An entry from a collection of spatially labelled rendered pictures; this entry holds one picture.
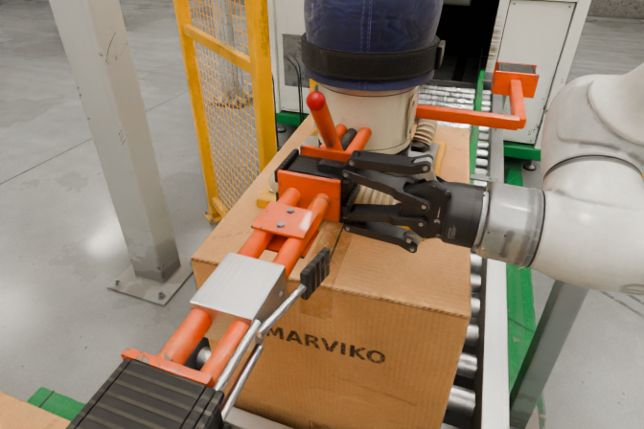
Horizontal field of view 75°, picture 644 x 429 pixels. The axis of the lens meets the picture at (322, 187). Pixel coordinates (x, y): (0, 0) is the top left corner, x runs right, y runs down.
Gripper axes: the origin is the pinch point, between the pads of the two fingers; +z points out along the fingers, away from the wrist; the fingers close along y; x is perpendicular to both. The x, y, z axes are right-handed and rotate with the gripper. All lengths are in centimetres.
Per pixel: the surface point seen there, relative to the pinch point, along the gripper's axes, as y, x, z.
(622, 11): 99, 848, -241
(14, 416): 54, -20, 56
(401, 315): 15.1, -4.1, -13.5
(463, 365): 53, 21, -27
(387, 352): 23.3, -4.2, -12.5
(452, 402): 53, 11, -25
